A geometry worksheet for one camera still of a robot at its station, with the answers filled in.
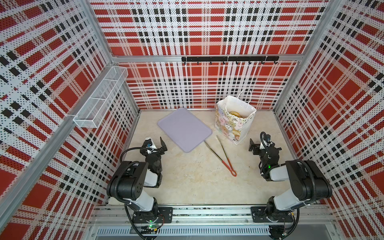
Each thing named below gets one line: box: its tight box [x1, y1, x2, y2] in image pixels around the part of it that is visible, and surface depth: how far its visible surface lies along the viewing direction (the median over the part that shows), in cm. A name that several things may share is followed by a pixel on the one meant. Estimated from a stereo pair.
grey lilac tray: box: [157, 107, 213, 153], surface depth 114 cm
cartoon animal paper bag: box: [215, 89, 257, 146], surface depth 93 cm
